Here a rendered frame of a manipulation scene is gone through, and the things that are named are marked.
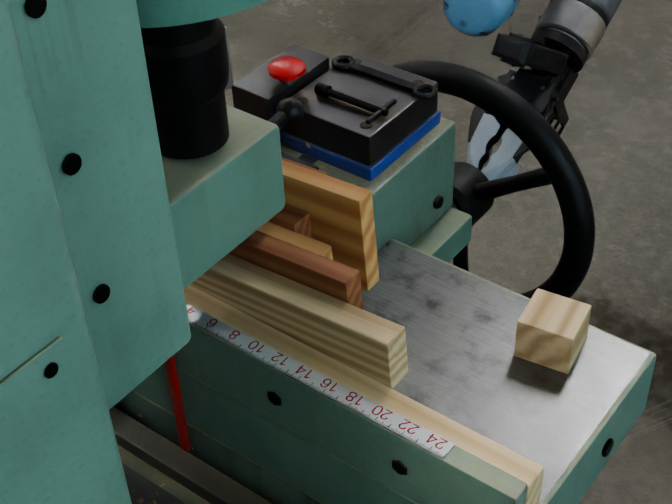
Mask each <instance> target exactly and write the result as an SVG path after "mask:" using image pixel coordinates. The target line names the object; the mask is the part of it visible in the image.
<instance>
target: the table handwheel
mask: <svg viewBox="0 0 672 504"><path fill-rule="evenodd" d="M392 66H393V67H396V68H399V69H402V70H405V71H407V72H410V73H413V74H416V75H419V76H422V77H425V78H428V79H430V80H433V81H436V82H438V92H440V93H444V94H449V95H452V96H456V97H458V98H461V99H464V100H466V101H468V102H470V103H472V104H474V105H476V106H478V107H480V108H482V109H483V110H485V111H487V112H488V113H490V114H491V115H493V116H494V117H495V118H497V119H498V120H499V121H501V122H502V123H503V124H505V125H506V126H507V127H508V128H509V129H510V130H511V131H513V132H514V133H515V134H516V135H517V136H518V137H519V138H520V139H521V141H522V142H523V143H524V144H525V145H526V146H527V147H528V148H529V150H530V151H531V152H532V153H533V155H534V156H535V157H536V159H537V160H538V162H539V163H540V165H541V166H542V168H538V169H535V170H531V171H528V172H524V173H521V174H517V175H513V176H509V177H504V178H500V179H495V180H490V181H489V180H488V178H487V177H486V176H485V175H484V174H483V173H482V172H481V171H480V170H479V169H478V168H476V167H475V166H473V165H471V164H469V163H465V162H454V180H453V203H452V206H451V207H452V208H455V209H457V210H460V211H462V212H465V213H467V214H469V215H471V216H472V226H473V225H474V224H475V223H476V222H477V221H478V220H479V219H480V218H481V217H482V216H483V215H484V214H485V213H487V212H488V211H489V210H490V208H491V207H492V205H493V202H494V198H497V197H500V196H504V195H508V194H511V193H515V192H518V191H523V190H528V189H532V188H537V187H542V186H546V185H551V184H552V186H553V189H554V191H555V193H556V196H557V199H558V202H559V205H560V209H561V214H562V219H563V227H564V244H563V250H562V254H561V257H560V260H559V263H558V265H557V267H556V269H555V270H554V272H553V273H552V275H551V276H550V277H549V278H548V279H547V280H546V281H545V282H544V283H543V284H541V285H540V286H538V287H537V288H539V289H542V290H545V291H548V292H551V293H555V294H558V295H561V296H564V297H567V298H571V297H572V296H573V295H574V293H575V292H576V291H577V289H578V288H579V287H580V285H581V284H582V282H583V280H584V278H585V277H586V274H587V272H588V270H589V267H590V264H591V261H592V257H593V251H594V244H595V219H594V212H593V206H592V202H591V198H590V194H589V191H588V188H587V185H586V182H585V180H584V177H583V175H582V173H581V171H580V168H579V166H578V164H577V162H576V161H575V159H574V157H573V155H572V153H571V152H570V150H569V149H568V147H567V145H566V144H565V143H564V141H563V140H562V138H561V137H560V136H559V134H558V133H557V132H556V130H555V129H554V128H553V127H552V126H551V124H550V123H549V122H548V121H547V120H546V119H545V118H544V117H543V116H542V115H541V114H540V113H539V112H538V111H537V110H536V109H535V108H534V107H533V106H532V105H531V104H530V103H528V102H527V101H526V100H525V99H524V98H522V97H521V96H520V95H518V94H517V93H516V92H514V91H513V90H511V89H510V88H508V87H507V86H505V85H504V84H502V83H500V82H498V81H497V80H495V79H493V78H491V77H489V76H487V75H485V74H483V73H480V72H478V71H475V70H473V69H470V68H467V67H464V66H461V65H457V64H453V63H449V62H443V61H433V60H418V61H410V62H403V63H399V64H395V65H392ZM453 265H455V266H457V267H459V268H461V269H464V270H466V271H468V272H469V266H468V244H467V245H466V246H465V247H464V248H463V249H462V250H461V251H460V252H459V253H458V254H457V255H456V256H455V257H454V258H453ZM537 288H535V289H533V290H530V291H528V292H525V293H521V295H523V296H526V297H528V298H530V299H531V298H532V296H533V294H534V293H535V291H536V289H537Z"/></svg>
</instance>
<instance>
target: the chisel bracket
mask: <svg viewBox="0 0 672 504"><path fill-rule="evenodd" d="M226 108H227V117H228V125H229V138H228V140H227V142H226V143H225V145H224V146H223V147H221V148H220V149H219V150H217V151H216V152H214V153H212V154H210V155H207V156H204V157H200V158H195V159H172V158H168V157H165V156H162V155H161V156H162V162H163V168H164V174H165V180H166V186H167V192H168V199H169V205H170V211H171V217H172V223H173V229H174V235H175V241H176V247H177V253H178V260H179V266H180V272H181V278H182V284H183V290H184V289H185V288H186V287H188V286H189V285H190V284H191V283H192V282H194V281H195V280H196V279H197V278H199V277H200V276H201V275H202V274H204V273H205V272H206V271H207V270H208V269H210V268H211V267H212V266H213V265H215V264H216V263H217V262H218V261H220V260H221V259H222V258H223V257H224V256H226V255H227V254H228V253H229V252H231V251H232V250H233V249H234V248H236V247H237V246H238V245H239V244H240V243H242V242H243V241H244V240H245V239H247V238H248V237H249V236H250V235H252V234H253V233H254V232H255V231H257V230H258V229H259V228H260V227H261V226H263V225H264V224H265V223H266V222H268V221H269V220H270V219H271V218H273V217H274V216H275V215H276V214H277V213H279V212H280V211H281V210H282V209H283V208H284V206H285V194H284V181H283V169H282V156H281V144H280V131H279V127H278V126H277V125H276V124H274V123H271V122H269V121H266V120H264V119H261V118H259V117H256V116H254V115H252V114H249V113H247V112H244V111H242V110H239V109H237V108H234V107H232V106H229V105H227V104H226Z"/></svg>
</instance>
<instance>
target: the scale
mask: <svg viewBox="0 0 672 504"><path fill-rule="evenodd" d="M186 308H187V314H188V321H189V323H190V324H191V325H193V326H195V327H197V328H199V329H201V330H203V331H205V332H206V333H208V334H210V335H212V336H214V337H216V338H218V339H219V340H221V341H223V342H225V343H227V344H229V345H231V346H233V347H234V348H236V349H238V350H240V351H242V352H244V353H246V354H247V355H249V356H251V357H253V358H255V359H257V360H259V361H261V362H262V363H264V364H266V365H268V366H270V367H272V368H274V369H275V370H277V371H279V372H281V373H283V374H285V375H287V376H289V377H290V378H292V379H294V380H296V381H298V382H300V383H302V384H303V385H305V386H307V387H309V388H311V389H313V390H315V391H317V392H318V393H320V394H322V395H324V396H326V397H328V398H330V399H331V400H333V401H335V402H337V403H339V404H341V405H343V406H345V407H346V408H348V409H350V410H352V411H354V412H356V413H358V414H359V415H361V416H363V417H365V418H367V419H369V420H371V421H373V422H374V423H376V424H378V425H380V426H382V427H384V428H386V429H387V430H389V431H391V432H393V433H395V434H397V435H399V436H401V437H402V438H404V439H406V440H408V441H410V442H412V443H414V444H415V445H417V446H419V447H421V448H423V449H425V450H427V451H429V452H430V453H432V454H434V455H436V456H438V457H440V458H442V459H444V458H445V456H446V455H447V454H448V453H449V452H450V450H451V449H452V448H453V447H454V446H455V444H454V443H452V442H450V441H448V440H446V439H444V438H442V437H440V436H438V435H437V434H435V433H433V432H431V431H429V430H427V429H425V428H423V427H421V426H419V425H418V424H416V423H414V422H412V421H410V420H408V419H406V418H404V417H402V416H400V415H398V414H397V413H395V412H393V411H391V410H389V409H387V408H385V407H383V406H381V405H379V404H378V403H376V402H374V401H372V400H370V399H368V398H366V397H364V396H362V395H360V394H358V393H357V392H355V391H353V390H351V389H349V388H347V387H345V386H343V385H341V384H339V383H338V382H336V381H334V380H332V379H330V378H328V377H326V376H324V375H322V374H320V373H318V372H317V371H315V370H313V369H311V368H309V367H307V366H305V365H303V364H301V363H299V362H298V361H296V360H294V359H292V358H290V357H288V356H286V355H284V354H282V353H280V352H278V351H277V350H275V349H273V348H271V347H269V346H267V345H265V344H263V343H261V342H259V341H258V340H256V339H254V338H252V337H250V336H248V335H246V334H244V333H242V332H240V331H238V330H237V329H235V328H233V327H231V326H229V325H227V324H225V323H223V322H221V321H219V320H218V319H216V318H214V317H212V316H210V315H208V314H206V313H204V312H202V311H200V310H198V309H197V308H195V307H193V306H191V305H189V304H187V303H186Z"/></svg>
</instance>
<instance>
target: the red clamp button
mask: <svg viewBox="0 0 672 504"><path fill-rule="evenodd" d="M305 72H306V66H305V63H304V62H303V61H302V60H300V59H298V58H295V57H291V56H285V57H280V58H277V59H275V60H273V61H272V62H270V63H269V65H268V74H269V76H270V77H272V78H274V79H276V80H279V81H284V82H288V81H293V80H296V79H298V78H300V77H301V76H303V75H304V74H305Z"/></svg>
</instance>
